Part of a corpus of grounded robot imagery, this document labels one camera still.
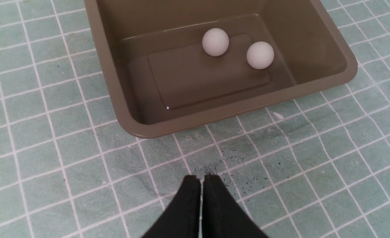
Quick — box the green checkered tablecloth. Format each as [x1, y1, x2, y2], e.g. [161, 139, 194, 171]
[0, 0, 390, 238]

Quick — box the white table-tennis ball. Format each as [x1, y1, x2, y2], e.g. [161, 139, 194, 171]
[246, 42, 274, 69]
[201, 28, 230, 57]

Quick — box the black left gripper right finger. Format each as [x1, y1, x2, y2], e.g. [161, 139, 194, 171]
[201, 175, 267, 238]

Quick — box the brown plastic bin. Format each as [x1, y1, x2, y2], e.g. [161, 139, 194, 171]
[84, 0, 358, 139]

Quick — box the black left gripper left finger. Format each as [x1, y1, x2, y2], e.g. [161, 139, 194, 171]
[143, 175, 201, 238]

